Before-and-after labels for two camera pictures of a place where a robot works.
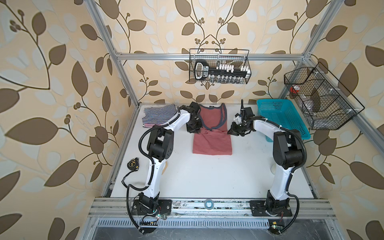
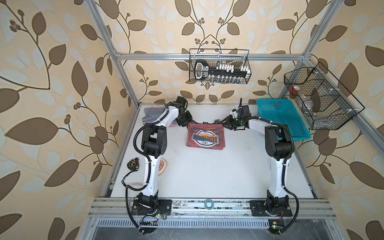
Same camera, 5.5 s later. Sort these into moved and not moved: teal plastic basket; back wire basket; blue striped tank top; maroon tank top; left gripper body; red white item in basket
Moved: left gripper body; maroon tank top
Not moved: back wire basket; red white item in basket; teal plastic basket; blue striped tank top
